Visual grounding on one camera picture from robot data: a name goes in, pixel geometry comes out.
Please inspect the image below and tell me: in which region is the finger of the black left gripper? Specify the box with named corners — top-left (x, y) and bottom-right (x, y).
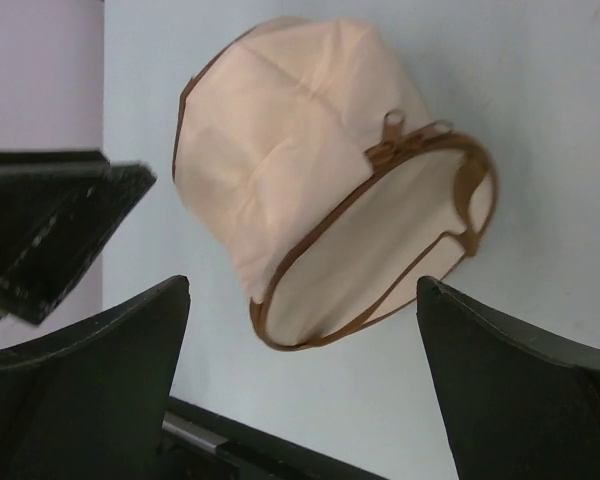
top-left (0, 159), bottom-right (156, 325)

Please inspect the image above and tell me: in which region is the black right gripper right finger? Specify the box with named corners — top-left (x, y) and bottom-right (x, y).
top-left (417, 277), bottom-right (600, 479)

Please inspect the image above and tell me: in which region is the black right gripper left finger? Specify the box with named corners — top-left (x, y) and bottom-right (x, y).
top-left (0, 276), bottom-right (190, 479)

